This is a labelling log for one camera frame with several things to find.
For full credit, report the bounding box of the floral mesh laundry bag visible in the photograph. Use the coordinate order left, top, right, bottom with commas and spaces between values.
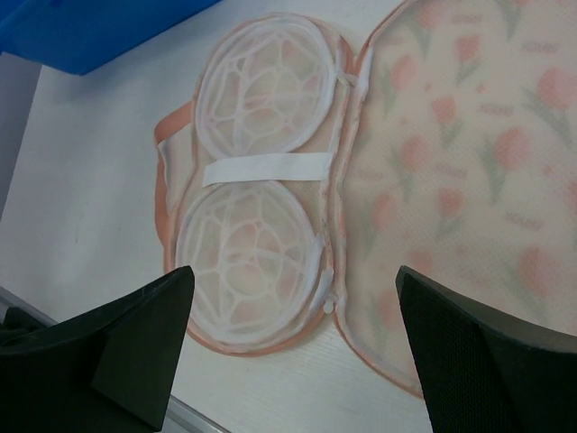
154, 1, 576, 395

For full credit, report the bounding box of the aluminium mounting rail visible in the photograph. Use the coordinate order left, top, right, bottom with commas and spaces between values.
0, 283, 244, 433

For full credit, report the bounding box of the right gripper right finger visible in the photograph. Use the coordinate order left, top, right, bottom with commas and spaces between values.
396, 266, 576, 432

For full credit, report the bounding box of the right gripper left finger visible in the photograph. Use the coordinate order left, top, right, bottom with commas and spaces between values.
0, 265, 196, 433

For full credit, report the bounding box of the blue plastic bin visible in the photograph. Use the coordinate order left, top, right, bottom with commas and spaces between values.
1, 0, 215, 76

